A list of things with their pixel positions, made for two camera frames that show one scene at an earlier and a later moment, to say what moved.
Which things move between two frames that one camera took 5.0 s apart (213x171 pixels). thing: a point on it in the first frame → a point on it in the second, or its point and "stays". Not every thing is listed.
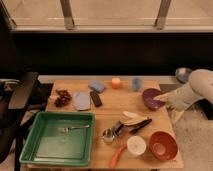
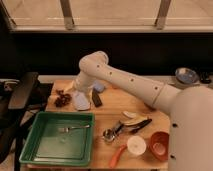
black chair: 21,102 stays
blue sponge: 97,86 stays
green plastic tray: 60,137 stays
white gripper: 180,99 → 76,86
